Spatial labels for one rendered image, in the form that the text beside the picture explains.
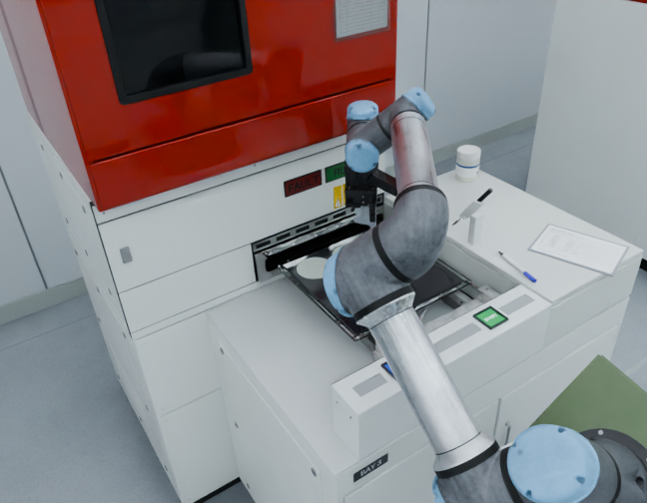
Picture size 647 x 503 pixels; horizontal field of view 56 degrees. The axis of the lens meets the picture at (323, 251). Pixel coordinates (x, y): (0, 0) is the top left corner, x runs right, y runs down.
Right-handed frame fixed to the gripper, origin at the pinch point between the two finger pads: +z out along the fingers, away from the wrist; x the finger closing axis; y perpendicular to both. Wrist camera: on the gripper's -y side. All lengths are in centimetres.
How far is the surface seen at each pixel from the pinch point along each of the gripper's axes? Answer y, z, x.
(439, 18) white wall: -29, 25, -235
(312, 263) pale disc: 17.0, 8.4, 6.3
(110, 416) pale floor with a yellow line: 107, 98, -3
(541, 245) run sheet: -43.2, 2.8, 4.2
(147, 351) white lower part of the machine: 59, 19, 30
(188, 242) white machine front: 45.5, -7.9, 17.3
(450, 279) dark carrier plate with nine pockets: -20.1, 8.6, 11.8
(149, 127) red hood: 45, -42, 21
